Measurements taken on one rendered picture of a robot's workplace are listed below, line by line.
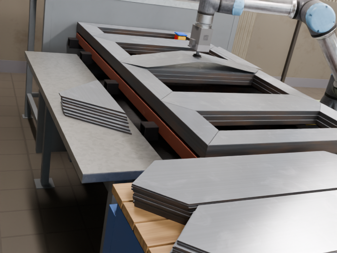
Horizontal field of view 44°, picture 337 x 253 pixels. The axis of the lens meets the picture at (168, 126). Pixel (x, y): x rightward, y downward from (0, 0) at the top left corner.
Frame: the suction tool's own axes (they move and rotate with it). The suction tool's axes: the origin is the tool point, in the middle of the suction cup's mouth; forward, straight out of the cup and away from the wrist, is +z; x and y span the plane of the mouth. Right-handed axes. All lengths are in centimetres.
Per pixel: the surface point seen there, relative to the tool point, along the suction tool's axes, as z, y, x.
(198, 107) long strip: 3, 50, -26
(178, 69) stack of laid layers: 3.3, 5.9, -11.9
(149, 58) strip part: 1.6, -2.0, -22.9
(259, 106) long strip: 3.4, 49.5, 0.4
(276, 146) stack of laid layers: 5, 78, -14
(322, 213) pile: 5, 110, -26
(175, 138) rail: 10, 59, -38
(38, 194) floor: 89, -35, -61
